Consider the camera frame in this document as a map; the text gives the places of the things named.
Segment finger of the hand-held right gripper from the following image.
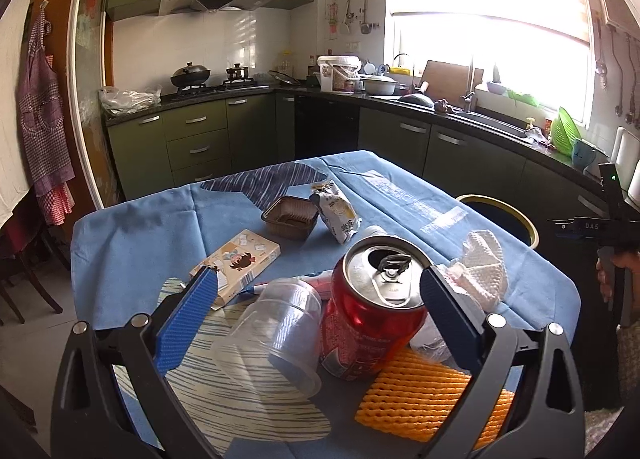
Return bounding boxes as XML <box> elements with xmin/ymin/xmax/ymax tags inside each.
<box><xmin>546</xmin><ymin>216</ymin><xmax>621</xmax><ymax>243</ymax></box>

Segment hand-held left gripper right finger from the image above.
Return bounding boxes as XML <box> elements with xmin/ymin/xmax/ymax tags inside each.
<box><xmin>419</xmin><ymin>264</ymin><xmax>586</xmax><ymax>459</ymax></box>

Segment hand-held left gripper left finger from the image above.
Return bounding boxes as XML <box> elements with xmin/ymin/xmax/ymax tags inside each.
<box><xmin>50</xmin><ymin>266</ymin><xmax>226</xmax><ymax>459</ymax></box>

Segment white cloth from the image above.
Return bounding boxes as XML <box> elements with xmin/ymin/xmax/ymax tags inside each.
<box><xmin>432</xmin><ymin>229</ymin><xmax>509</xmax><ymax>312</ymax></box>

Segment clear plastic cup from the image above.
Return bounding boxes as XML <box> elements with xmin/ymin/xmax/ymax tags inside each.
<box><xmin>210</xmin><ymin>277</ymin><xmax>323</xmax><ymax>397</ymax></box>

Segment orange foam fruit net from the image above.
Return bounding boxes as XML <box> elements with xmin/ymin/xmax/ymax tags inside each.
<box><xmin>354</xmin><ymin>349</ymin><xmax>516</xmax><ymax>444</ymax></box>

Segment red soda can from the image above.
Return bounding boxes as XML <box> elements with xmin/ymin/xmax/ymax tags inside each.
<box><xmin>318</xmin><ymin>235</ymin><xmax>432</xmax><ymax>381</ymax></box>

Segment yellow rimmed black bin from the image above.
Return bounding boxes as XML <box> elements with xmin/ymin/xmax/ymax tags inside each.
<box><xmin>454</xmin><ymin>194</ymin><xmax>541</xmax><ymax>252</ymax></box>

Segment brown plastic tray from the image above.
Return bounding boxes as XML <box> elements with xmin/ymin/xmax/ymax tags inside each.
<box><xmin>261</xmin><ymin>196</ymin><xmax>320</xmax><ymax>241</ymax></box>

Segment white snack packet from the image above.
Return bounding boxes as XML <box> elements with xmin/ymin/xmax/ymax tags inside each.
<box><xmin>308</xmin><ymin>180</ymin><xmax>362</xmax><ymax>245</ymax></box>

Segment person's right hand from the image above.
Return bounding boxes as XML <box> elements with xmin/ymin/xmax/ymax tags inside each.
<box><xmin>596</xmin><ymin>249</ymin><xmax>640</xmax><ymax>311</ymax></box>

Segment blue mug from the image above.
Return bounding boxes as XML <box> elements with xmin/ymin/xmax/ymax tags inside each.
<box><xmin>571</xmin><ymin>138</ymin><xmax>611</xmax><ymax>171</ymax></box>

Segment green plastic colander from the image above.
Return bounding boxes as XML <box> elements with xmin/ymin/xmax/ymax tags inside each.
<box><xmin>550</xmin><ymin>106</ymin><xmax>591</xmax><ymax>157</ymax></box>

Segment cartoon printed cardboard box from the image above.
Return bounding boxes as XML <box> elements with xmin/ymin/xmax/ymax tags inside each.
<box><xmin>189</xmin><ymin>229</ymin><xmax>282</xmax><ymax>311</ymax></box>

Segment blue tablecloth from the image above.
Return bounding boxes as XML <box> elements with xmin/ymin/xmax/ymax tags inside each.
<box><xmin>70</xmin><ymin>150</ymin><xmax>581</xmax><ymax>459</ymax></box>

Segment hanging metal ladle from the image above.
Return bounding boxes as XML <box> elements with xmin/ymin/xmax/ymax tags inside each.
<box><xmin>595</xmin><ymin>14</ymin><xmax>609</xmax><ymax>90</ymax></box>

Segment white and blue pen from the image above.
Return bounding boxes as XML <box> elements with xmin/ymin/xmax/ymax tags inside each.
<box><xmin>239</xmin><ymin>273</ymin><xmax>346</xmax><ymax>301</ymax></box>

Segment green plastic rack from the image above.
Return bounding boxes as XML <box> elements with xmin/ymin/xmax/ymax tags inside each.
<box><xmin>507</xmin><ymin>89</ymin><xmax>540</xmax><ymax>107</ymax></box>

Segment steel sink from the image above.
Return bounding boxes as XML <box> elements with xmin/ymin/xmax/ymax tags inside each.
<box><xmin>450</xmin><ymin>106</ymin><xmax>531</xmax><ymax>140</ymax></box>

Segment person's patterned clothing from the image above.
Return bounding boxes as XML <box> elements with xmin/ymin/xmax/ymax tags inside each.
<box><xmin>617</xmin><ymin>326</ymin><xmax>640</xmax><ymax>410</ymax></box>

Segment dark wooden chair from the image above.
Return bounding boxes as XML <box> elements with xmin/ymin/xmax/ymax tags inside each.
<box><xmin>0</xmin><ymin>219</ymin><xmax>63</xmax><ymax>325</ymax></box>

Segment tall steel faucet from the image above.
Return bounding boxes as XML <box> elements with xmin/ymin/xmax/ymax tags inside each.
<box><xmin>460</xmin><ymin>56</ymin><xmax>479</xmax><ymax>112</ymax></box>

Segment green base cabinets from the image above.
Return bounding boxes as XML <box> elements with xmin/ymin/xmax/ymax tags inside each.
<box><xmin>105</xmin><ymin>92</ymin><xmax>621</xmax><ymax>240</ymax></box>

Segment wooden cutting board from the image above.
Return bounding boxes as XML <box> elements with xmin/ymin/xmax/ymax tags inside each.
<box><xmin>419</xmin><ymin>59</ymin><xmax>485</xmax><ymax>102</ymax></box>

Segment clear plastic bag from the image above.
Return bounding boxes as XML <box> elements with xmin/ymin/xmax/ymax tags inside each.
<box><xmin>98</xmin><ymin>85</ymin><xmax>163</xmax><ymax>116</ymax></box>

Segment checked purple apron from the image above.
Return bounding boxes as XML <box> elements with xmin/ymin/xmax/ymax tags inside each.
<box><xmin>17</xmin><ymin>4</ymin><xmax>76</xmax><ymax>226</ymax></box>

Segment black gas stove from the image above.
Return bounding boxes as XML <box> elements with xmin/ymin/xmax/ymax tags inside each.
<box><xmin>172</xmin><ymin>80</ymin><xmax>271</xmax><ymax>96</ymax></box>

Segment white enamel pot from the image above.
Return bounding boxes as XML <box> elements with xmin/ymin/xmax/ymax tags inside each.
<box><xmin>361</xmin><ymin>74</ymin><xmax>401</xmax><ymax>96</ymax></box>

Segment black wok with lid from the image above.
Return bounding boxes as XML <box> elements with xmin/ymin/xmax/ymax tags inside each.
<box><xmin>170</xmin><ymin>62</ymin><xmax>212</xmax><ymax>89</ymax></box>

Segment glass sliding door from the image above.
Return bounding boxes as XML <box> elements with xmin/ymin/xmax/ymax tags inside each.
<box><xmin>67</xmin><ymin>0</ymin><xmax>126</xmax><ymax>210</ymax></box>

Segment white plastic bucket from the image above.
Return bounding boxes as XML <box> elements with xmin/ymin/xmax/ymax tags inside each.
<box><xmin>317</xmin><ymin>55</ymin><xmax>362</xmax><ymax>93</ymax></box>

